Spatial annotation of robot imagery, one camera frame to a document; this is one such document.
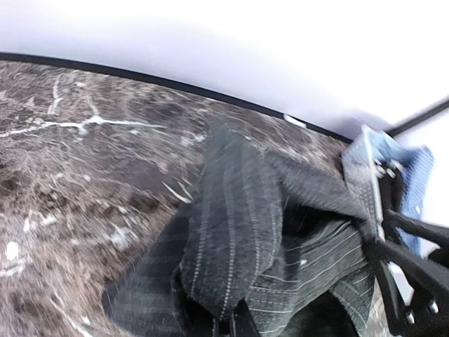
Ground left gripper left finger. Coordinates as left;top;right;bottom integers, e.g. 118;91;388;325
210;314;232;337

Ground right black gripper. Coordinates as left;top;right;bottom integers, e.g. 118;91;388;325
361;168;449;337

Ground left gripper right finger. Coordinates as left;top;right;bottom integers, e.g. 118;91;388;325
231;301;260;337

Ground black pinstriped long sleeve shirt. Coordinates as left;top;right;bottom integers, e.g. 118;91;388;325
102;128;375;336

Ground white perforated plastic basket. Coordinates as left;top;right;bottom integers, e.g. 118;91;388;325
342;125;384;240

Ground blue checkered long sleeve shirt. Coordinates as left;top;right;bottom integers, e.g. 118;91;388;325
380;131;436;256

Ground right black frame post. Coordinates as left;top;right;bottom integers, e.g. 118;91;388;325
386;98;449;138

